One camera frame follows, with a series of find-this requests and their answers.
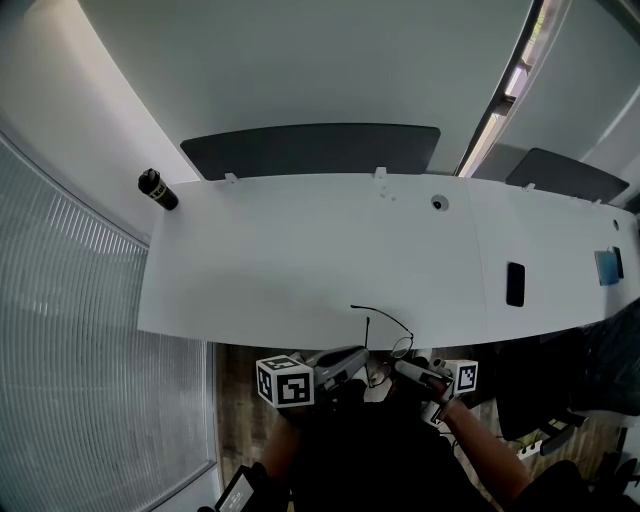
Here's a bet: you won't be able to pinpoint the person's white shoe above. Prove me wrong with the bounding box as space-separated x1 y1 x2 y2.
362 380 396 404

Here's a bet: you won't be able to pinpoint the wide white roller blind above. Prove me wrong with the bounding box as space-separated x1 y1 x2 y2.
79 0 536 176

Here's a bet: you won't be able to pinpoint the narrow white roller blind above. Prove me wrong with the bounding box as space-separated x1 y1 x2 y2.
492 0 640 166

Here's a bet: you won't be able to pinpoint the black handheld display device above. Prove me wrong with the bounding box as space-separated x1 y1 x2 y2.
214 464 259 512

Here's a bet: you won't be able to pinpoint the short dark grey desk divider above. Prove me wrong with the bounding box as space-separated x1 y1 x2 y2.
504 147 630 204

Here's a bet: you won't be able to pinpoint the narrow window strip with frame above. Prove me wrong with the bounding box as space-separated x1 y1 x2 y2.
454 0 561 179

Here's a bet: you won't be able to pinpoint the person's right hand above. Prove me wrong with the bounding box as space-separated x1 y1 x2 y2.
430 377 456 406

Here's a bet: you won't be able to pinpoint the thin black wire-frame eyeglasses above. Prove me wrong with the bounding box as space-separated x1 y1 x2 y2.
349 303 415 389

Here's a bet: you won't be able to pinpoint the person's left forearm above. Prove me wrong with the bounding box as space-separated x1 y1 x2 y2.
262 424 301 481

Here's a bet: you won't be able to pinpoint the black plastic-wrapped office chair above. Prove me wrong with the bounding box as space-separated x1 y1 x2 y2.
494 299 640 456

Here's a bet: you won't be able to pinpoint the blue notebook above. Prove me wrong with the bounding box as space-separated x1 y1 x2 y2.
593 248 620 287

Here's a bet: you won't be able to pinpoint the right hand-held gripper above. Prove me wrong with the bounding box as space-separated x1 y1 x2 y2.
394 358 480 426

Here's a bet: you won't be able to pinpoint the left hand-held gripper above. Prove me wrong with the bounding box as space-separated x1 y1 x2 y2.
255 345 371 409

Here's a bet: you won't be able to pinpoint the long dark grey desk divider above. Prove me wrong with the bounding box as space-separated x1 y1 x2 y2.
179 123 442 182

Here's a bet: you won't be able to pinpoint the person's black shirt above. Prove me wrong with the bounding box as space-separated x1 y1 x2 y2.
287 384 501 512

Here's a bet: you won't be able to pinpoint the black smartphone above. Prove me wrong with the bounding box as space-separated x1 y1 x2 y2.
505 260 526 308

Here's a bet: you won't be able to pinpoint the striped glass partition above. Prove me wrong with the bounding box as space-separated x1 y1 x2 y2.
0 129 216 512

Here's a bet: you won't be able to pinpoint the black water bottle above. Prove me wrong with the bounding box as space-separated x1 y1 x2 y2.
137 168 180 212

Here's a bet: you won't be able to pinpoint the person's right forearm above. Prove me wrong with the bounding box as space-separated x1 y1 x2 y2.
439 397 534 512

